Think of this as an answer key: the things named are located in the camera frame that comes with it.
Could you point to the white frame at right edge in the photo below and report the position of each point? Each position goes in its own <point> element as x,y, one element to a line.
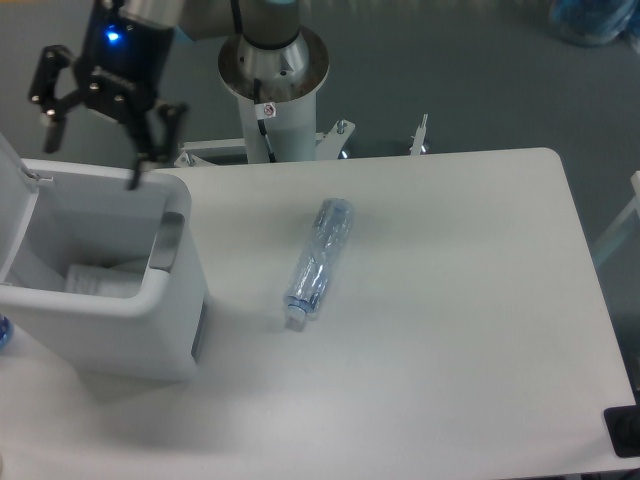
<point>620,229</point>

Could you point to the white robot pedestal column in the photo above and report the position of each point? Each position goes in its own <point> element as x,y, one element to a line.
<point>284,131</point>

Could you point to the blue bottle cap at left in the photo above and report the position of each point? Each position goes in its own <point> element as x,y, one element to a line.
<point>6,331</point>

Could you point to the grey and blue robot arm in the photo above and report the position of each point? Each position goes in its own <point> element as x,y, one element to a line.
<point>269,61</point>

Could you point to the black device at table edge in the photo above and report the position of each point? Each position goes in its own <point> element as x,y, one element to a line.
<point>623,426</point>

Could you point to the white open trash can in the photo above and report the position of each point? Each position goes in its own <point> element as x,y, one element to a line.
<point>55,214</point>

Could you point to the crushed clear plastic bottle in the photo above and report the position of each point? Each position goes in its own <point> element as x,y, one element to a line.
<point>310,277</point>

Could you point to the blue plastic bag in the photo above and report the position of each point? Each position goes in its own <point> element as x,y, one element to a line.
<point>590,23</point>

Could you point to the white plastic packaging bag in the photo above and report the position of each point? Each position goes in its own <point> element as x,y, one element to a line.
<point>102,282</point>

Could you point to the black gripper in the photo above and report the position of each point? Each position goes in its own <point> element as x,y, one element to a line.
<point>125,65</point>

